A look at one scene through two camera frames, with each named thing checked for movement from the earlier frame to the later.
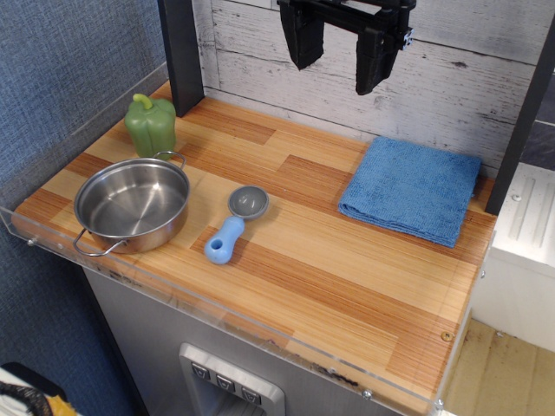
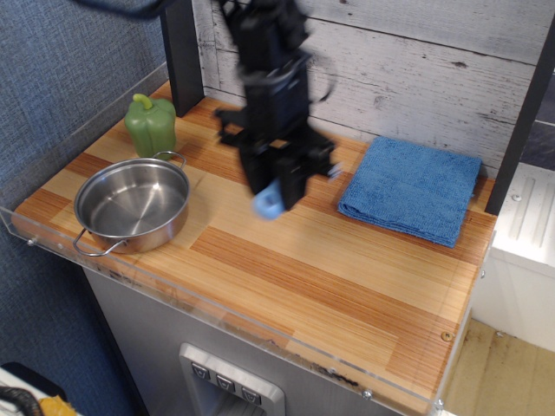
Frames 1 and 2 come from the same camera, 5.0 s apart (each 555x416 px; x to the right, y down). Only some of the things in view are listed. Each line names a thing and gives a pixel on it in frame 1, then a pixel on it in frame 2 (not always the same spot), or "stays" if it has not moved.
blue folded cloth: (411, 189) stays
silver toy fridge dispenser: (219, 386) stays
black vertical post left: (183, 55) stays
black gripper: (375, 51) to (274, 134)
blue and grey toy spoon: (249, 202) to (269, 202)
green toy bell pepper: (152, 125) stays
